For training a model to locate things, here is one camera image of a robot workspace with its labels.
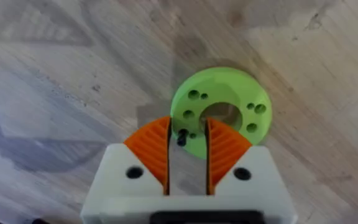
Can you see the small black screw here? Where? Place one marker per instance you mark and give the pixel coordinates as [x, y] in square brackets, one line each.
[181, 137]

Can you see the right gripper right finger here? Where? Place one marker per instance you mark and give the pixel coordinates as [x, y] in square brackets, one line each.
[238, 165]

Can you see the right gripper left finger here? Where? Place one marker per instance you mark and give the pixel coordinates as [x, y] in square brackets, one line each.
[141, 161]

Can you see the green disc with holes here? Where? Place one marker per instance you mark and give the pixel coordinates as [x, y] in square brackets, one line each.
[228, 90]

